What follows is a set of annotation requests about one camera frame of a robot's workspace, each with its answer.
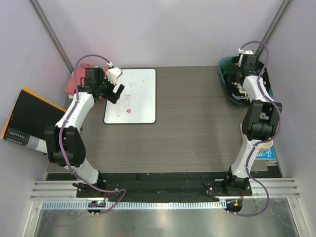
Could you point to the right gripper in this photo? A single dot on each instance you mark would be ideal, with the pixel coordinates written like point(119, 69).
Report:
point(233, 68)

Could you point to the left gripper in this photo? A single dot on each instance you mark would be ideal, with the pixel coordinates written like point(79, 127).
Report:
point(112, 97)

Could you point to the black t shirt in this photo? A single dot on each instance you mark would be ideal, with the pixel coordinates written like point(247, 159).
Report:
point(235, 90)

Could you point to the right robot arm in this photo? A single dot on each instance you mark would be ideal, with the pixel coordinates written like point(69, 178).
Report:
point(259, 125)

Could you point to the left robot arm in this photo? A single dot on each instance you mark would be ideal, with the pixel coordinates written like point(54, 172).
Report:
point(65, 146)

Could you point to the blue plastic basket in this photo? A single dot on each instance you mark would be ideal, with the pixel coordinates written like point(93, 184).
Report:
point(224, 61)

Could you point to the white whiteboard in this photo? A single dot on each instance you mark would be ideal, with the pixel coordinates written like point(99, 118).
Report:
point(137, 102)

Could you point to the folded pink t shirt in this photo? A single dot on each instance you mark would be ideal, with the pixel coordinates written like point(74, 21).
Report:
point(77, 78)

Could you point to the yellow cup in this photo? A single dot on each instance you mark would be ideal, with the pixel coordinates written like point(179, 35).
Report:
point(266, 146)

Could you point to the black clip file folder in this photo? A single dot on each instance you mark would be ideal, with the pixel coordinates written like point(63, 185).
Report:
point(29, 118)

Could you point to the blue book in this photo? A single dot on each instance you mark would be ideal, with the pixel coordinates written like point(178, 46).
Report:
point(266, 153)

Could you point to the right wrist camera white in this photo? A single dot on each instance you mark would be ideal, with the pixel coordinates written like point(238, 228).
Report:
point(243, 53)

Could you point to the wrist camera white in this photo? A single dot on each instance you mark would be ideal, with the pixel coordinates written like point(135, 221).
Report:
point(243, 53)
point(113, 73)

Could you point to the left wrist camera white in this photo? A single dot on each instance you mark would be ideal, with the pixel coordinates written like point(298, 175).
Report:
point(113, 73)

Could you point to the aluminium frame post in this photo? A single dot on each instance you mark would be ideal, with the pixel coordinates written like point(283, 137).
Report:
point(280, 13)
point(51, 33)

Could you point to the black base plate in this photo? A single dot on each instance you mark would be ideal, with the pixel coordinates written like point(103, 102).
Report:
point(209, 184)

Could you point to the aluminium rail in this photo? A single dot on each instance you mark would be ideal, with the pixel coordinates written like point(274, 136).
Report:
point(49, 190)

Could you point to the left aluminium frame post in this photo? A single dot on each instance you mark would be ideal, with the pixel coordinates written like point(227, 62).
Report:
point(51, 33)

